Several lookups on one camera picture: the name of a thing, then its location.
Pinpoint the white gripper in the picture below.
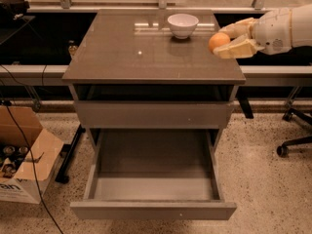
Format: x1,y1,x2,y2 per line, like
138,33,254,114
213,8,292,59

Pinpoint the orange fruit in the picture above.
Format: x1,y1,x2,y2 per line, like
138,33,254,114
208,32,230,53

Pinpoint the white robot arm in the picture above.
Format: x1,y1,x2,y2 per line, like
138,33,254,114
209,4,312,59

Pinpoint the grey drawer cabinet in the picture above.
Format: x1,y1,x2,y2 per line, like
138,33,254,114
61,9,247,221

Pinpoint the closed grey top drawer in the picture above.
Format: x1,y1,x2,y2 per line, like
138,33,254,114
74,100,233,129

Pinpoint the open grey middle drawer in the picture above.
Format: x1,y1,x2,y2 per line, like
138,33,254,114
70,130,237,220

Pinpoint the white ceramic bowl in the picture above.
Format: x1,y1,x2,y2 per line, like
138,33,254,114
168,14,199,39

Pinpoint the black office chair base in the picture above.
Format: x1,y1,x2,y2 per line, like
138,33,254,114
276,107,312,158

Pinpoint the small glass bottle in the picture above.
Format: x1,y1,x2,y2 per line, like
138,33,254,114
68,40,78,58

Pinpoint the black table leg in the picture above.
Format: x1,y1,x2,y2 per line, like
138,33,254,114
56,126,85,184

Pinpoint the black bag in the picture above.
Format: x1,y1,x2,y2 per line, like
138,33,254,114
0,0,30,23

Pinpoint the open cardboard box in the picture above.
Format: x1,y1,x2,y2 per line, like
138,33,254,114
0,106,63,204

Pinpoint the black cable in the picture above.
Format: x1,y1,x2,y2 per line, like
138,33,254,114
0,63,66,234

